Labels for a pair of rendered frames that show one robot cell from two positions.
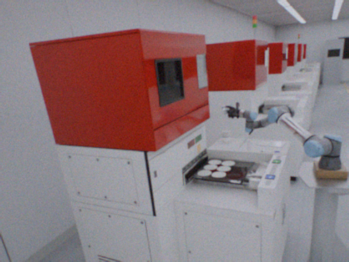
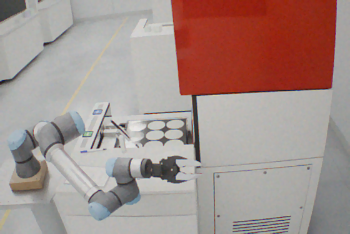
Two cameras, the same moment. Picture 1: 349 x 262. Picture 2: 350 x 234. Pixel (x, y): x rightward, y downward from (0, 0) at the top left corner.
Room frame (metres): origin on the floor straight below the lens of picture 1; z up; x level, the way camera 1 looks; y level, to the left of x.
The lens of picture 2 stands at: (3.46, -0.70, 1.92)
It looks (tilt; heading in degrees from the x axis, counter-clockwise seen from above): 28 degrees down; 159
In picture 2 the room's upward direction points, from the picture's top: 6 degrees counter-clockwise
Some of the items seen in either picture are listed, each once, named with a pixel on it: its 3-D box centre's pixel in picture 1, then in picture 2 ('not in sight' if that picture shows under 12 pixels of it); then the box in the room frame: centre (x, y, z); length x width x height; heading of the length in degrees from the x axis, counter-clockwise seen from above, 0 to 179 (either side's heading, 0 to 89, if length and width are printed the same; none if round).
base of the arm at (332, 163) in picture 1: (329, 160); (25, 162); (1.78, -0.94, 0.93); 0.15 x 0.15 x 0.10
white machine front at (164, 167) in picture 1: (183, 160); (194, 97); (1.75, 0.09, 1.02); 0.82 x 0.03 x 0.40; 154
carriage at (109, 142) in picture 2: (260, 175); (109, 144); (1.73, -0.45, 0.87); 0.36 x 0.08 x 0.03; 154
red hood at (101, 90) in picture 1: (134, 87); (245, 10); (1.89, 0.37, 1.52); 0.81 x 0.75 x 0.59; 154
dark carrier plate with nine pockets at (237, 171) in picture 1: (224, 168); (155, 135); (1.83, -0.20, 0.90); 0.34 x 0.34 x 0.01; 64
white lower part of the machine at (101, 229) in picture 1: (152, 226); (249, 177); (1.90, 0.39, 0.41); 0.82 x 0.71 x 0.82; 154
